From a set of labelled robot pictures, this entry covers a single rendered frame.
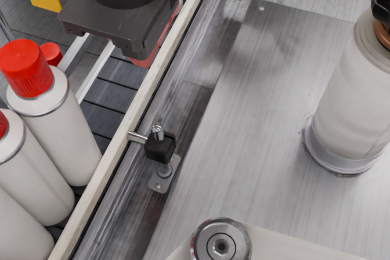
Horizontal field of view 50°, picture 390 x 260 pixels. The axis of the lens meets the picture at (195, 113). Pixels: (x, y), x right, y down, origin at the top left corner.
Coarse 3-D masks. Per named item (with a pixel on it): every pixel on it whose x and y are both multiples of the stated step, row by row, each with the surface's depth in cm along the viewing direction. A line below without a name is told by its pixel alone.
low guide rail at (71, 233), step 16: (192, 0) 58; (176, 32) 54; (160, 64) 52; (144, 80) 51; (144, 96) 49; (128, 112) 48; (128, 128) 47; (112, 144) 46; (112, 160) 45; (96, 176) 44; (96, 192) 43; (80, 208) 42; (80, 224) 42; (64, 240) 41; (64, 256) 40
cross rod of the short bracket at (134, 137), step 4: (128, 132) 47; (132, 132) 47; (136, 132) 47; (128, 136) 47; (132, 136) 47; (136, 136) 47; (140, 136) 47; (144, 136) 47; (128, 140) 48; (132, 140) 47; (136, 140) 47; (140, 140) 47; (144, 140) 47; (140, 144) 47; (144, 144) 47
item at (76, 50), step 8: (80, 40) 48; (88, 40) 48; (72, 48) 47; (80, 48) 47; (64, 56) 46; (72, 56) 46; (80, 56) 48; (64, 64) 46; (72, 64) 47; (64, 72) 45
